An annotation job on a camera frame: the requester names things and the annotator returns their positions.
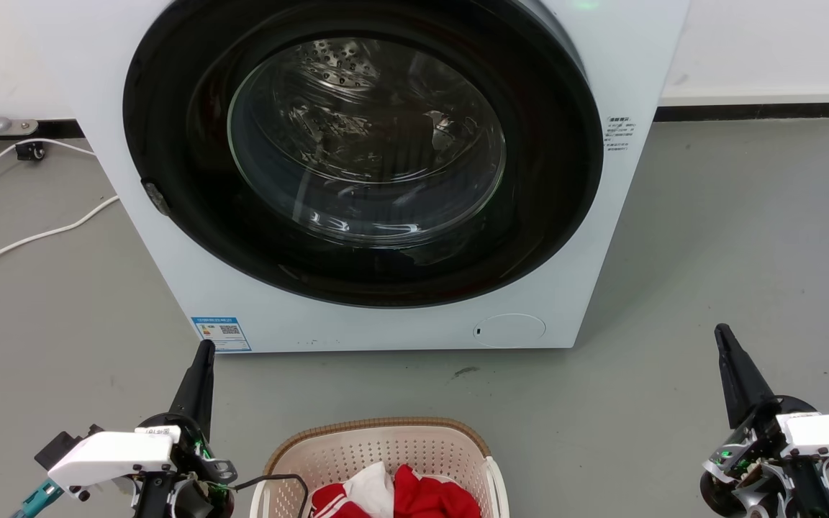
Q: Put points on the white cloth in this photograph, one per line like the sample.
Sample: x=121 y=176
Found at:
x=371 y=489

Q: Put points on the red white-striped garment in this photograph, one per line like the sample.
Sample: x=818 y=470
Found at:
x=432 y=496

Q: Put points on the beige perforated laundry basket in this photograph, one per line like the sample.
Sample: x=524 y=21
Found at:
x=386 y=446

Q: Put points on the white front-load washing machine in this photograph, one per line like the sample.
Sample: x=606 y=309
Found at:
x=386 y=327

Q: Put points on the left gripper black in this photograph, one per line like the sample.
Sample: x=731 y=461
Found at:
x=191 y=496

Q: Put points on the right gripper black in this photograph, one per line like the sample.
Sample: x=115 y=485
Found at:
x=760 y=467

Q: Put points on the black round glass washer door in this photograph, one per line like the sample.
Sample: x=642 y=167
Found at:
x=170 y=108

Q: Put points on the black baseboard strip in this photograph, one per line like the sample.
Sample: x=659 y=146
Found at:
x=745 y=112

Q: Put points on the small printed text sticker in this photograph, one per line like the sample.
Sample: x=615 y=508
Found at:
x=619 y=133

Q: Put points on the round white filter cover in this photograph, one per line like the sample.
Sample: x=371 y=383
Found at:
x=509 y=331

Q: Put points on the blue energy label sticker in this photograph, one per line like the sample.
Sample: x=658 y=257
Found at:
x=222 y=334

